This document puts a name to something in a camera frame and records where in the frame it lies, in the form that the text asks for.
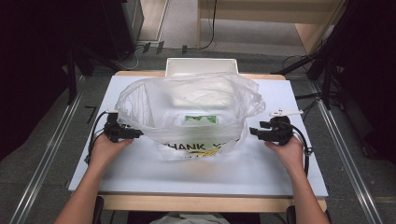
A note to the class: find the black tripod stand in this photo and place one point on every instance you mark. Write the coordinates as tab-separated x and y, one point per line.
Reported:
320	65

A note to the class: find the light wooden desk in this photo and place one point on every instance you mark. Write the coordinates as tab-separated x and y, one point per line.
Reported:
267	14

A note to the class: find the person's left hand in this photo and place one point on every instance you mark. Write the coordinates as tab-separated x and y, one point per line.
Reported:
106	152

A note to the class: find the green snack packet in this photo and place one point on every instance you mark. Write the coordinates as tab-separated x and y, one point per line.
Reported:
200	119

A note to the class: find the white plastic tray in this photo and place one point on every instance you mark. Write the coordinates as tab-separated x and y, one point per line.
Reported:
201	66

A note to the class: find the person's grey clothing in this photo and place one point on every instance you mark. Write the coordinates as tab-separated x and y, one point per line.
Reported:
190	219

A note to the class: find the black power plug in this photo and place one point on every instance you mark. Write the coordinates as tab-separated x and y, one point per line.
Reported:
184	49
146	47
160	47

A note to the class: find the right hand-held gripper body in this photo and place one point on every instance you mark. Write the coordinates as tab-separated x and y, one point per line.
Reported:
281	130

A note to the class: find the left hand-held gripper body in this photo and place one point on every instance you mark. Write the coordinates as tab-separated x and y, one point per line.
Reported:
112	128

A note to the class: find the translucent plastic bag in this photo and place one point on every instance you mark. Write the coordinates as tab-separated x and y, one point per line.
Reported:
190	115

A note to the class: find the dark cabinet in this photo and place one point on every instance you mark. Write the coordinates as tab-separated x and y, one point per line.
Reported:
124	28

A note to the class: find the person's right hand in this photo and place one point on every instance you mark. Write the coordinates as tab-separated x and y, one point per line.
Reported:
288	153

